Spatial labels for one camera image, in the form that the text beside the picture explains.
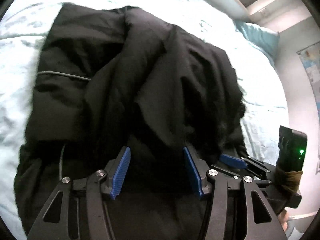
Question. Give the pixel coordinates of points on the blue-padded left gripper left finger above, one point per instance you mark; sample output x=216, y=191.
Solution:
x=77, y=209

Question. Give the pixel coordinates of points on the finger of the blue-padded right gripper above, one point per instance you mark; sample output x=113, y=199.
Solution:
x=232, y=161

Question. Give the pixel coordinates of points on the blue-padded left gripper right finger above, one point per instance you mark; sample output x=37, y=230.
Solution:
x=237, y=207

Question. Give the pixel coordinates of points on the black jacket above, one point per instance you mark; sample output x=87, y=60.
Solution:
x=114, y=78

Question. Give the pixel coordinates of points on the person's right hand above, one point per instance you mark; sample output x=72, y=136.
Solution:
x=283, y=218

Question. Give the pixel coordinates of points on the teal pillow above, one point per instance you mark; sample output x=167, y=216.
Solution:
x=262, y=38

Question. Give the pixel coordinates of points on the light blue duvet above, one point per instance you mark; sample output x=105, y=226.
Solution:
x=25, y=25

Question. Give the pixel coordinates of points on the wall poster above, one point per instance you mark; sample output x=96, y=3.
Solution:
x=309, y=57

